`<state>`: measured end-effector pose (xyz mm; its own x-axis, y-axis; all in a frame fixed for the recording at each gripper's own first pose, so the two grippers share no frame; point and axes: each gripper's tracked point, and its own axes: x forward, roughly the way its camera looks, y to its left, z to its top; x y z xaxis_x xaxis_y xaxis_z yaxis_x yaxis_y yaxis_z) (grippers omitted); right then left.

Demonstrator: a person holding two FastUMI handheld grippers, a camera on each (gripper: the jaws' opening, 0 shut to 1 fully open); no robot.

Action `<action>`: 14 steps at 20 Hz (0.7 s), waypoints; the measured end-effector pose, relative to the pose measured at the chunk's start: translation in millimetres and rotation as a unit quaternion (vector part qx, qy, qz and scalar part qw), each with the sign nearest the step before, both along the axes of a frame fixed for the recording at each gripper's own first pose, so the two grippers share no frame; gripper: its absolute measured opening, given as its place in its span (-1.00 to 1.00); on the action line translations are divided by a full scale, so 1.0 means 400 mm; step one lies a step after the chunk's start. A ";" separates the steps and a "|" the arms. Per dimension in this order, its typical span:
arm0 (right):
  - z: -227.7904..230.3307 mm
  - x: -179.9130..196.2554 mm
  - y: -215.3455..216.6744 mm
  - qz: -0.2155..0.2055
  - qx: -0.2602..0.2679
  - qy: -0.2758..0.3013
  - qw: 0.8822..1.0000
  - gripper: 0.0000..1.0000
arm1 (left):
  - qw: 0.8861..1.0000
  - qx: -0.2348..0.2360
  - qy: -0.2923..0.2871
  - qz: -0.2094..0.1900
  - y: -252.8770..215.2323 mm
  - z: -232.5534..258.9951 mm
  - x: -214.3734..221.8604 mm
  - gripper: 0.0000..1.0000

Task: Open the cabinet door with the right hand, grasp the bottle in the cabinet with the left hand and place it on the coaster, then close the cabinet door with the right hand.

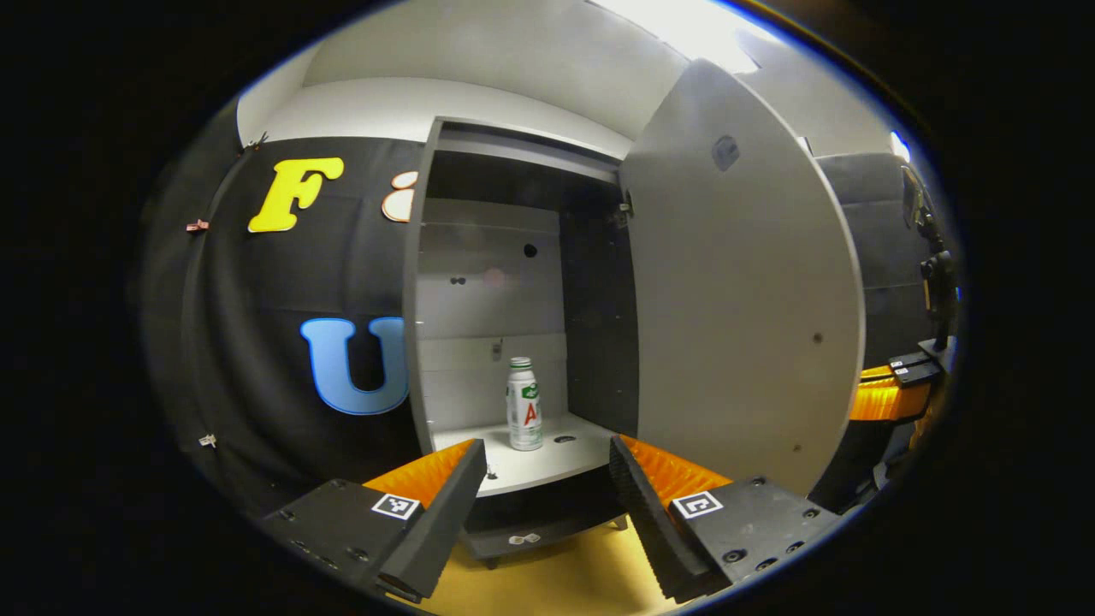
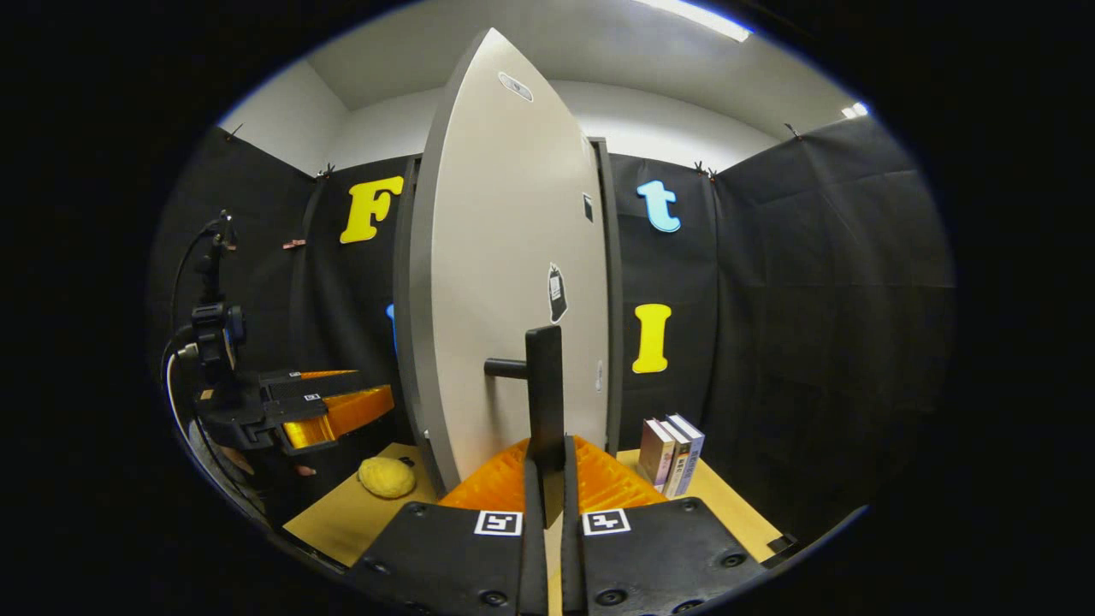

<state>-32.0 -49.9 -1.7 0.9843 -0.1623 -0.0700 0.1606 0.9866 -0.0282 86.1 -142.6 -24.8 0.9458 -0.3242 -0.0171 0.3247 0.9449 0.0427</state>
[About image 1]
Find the black clip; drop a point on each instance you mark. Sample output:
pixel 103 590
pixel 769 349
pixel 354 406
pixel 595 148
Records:
pixel 257 141

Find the mounted phone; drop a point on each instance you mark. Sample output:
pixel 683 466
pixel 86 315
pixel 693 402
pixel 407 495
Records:
pixel 914 197

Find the small ceiling light panel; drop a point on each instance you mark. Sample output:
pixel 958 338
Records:
pixel 900 147

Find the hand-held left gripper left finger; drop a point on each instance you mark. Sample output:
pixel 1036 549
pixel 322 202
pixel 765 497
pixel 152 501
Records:
pixel 445 522

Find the white cabinet shelf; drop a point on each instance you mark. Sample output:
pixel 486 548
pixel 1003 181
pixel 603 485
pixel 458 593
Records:
pixel 539 466

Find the white bottle with green label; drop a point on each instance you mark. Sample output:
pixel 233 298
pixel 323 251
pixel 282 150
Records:
pixel 523 411

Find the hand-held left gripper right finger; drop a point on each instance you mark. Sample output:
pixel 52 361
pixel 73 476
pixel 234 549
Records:
pixel 650 522

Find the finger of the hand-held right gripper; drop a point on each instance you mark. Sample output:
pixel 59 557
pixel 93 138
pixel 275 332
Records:
pixel 911 361
pixel 915 376

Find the dark grey cabinet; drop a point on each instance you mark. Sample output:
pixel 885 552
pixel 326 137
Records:
pixel 599 342

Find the large ceiling light panel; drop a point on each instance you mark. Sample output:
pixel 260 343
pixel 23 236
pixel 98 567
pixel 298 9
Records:
pixel 684 30

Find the black backdrop cloth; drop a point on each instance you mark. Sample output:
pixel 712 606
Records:
pixel 881 248
pixel 257 342

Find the metal door hinge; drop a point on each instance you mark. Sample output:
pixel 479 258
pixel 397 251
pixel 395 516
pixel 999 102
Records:
pixel 626 208

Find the grey cabinet door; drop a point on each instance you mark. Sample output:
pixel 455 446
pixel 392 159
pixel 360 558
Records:
pixel 736 282

